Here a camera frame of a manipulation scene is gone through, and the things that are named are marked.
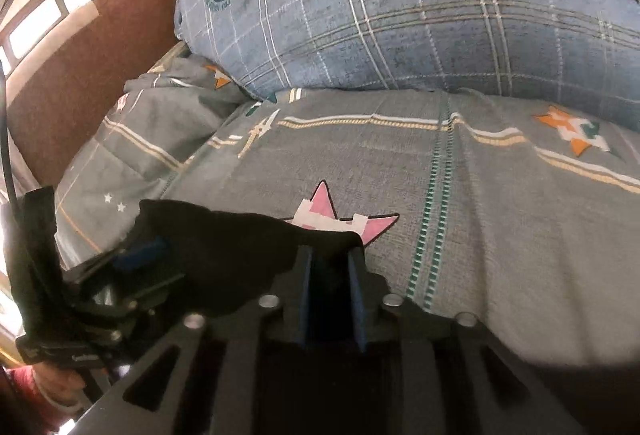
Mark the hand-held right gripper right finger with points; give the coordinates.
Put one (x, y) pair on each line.
(358, 305)

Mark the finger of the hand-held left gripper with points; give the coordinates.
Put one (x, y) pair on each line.
(142, 252)

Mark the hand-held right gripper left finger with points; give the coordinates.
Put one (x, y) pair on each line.
(302, 315)

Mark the black pants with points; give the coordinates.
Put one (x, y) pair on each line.
(225, 255)

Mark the person's left hand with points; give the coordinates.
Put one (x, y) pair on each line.
(60, 385)

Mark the grey star printed pillow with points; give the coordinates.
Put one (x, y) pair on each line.
(145, 145)

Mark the grey star printed bedsheet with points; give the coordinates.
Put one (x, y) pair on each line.
(450, 215)

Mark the brown headboard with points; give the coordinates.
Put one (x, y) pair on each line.
(85, 80)

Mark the blue plaid pillow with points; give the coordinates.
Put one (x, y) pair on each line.
(400, 0)

